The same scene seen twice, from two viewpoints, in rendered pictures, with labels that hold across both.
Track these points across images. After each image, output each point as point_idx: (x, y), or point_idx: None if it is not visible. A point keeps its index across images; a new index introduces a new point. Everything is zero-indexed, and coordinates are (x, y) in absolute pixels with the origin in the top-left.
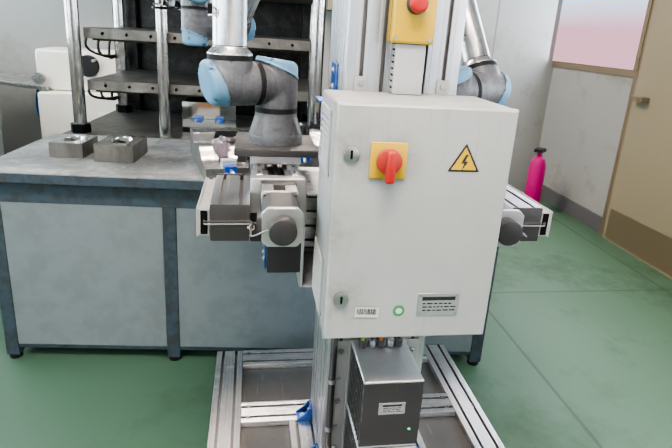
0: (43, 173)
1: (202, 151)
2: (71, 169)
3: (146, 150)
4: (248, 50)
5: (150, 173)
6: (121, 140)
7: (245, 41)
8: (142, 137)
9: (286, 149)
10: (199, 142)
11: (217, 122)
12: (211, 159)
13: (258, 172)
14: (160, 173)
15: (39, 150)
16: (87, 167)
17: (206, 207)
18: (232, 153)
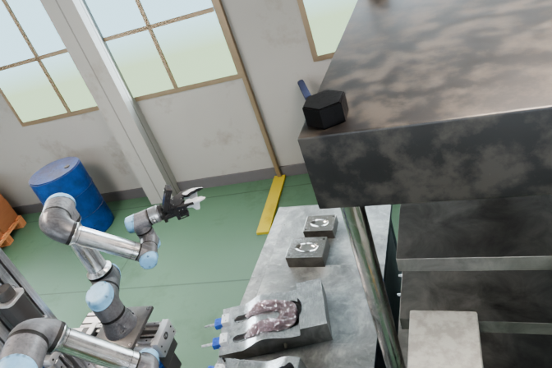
0: (268, 235)
1: (254, 299)
2: (276, 243)
3: (321, 265)
4: (90, 276)
5: (259, 282)
6: (316, 246)
7: (88, 271)
8: (316, 255)
9: (99, 332)
10: (295, 293)
11: (397, 294)
12: (246, 309)
13: (98, 324)
14: (259, 287)
15: (328, 213)
16: (280, 248)
17: (92, 312)
18: (250, 319)
